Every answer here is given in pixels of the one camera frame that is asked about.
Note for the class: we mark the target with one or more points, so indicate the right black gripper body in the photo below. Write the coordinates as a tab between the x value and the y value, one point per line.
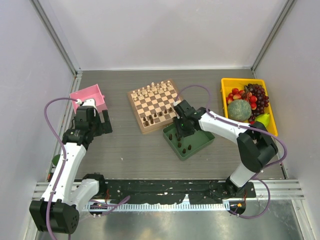
182	128

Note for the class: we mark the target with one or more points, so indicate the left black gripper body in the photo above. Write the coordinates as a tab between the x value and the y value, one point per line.
96	125

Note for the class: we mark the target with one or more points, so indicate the green plastic tray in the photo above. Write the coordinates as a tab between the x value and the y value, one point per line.
198	141

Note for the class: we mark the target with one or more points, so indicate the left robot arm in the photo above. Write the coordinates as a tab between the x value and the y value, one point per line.
67	175

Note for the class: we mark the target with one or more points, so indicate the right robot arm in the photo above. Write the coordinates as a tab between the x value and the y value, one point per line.
255	144

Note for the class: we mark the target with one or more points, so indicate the light chess pieces row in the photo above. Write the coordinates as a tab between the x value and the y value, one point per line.
164	90

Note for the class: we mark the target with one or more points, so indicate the pink plastic box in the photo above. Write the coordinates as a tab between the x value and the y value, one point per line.
91	93

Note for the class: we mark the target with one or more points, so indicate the wooden chessboard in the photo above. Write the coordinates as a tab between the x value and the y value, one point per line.
145	107

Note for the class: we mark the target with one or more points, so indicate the yellow fruit bin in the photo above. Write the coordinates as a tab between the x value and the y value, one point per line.
227	84

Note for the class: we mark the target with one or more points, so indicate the green melon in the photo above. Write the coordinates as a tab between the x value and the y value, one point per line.
239	110

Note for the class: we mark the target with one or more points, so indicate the red cherries cluster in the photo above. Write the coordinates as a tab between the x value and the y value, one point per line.
246	94

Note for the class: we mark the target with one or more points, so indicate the green pear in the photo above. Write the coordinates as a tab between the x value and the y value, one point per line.
264	119

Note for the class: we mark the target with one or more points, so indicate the purple grape bunch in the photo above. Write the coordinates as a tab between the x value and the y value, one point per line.
262	99

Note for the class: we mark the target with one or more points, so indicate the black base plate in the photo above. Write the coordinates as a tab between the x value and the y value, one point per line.
169	192

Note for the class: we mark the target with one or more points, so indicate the aluminium frame rail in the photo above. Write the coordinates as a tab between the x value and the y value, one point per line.
265	190

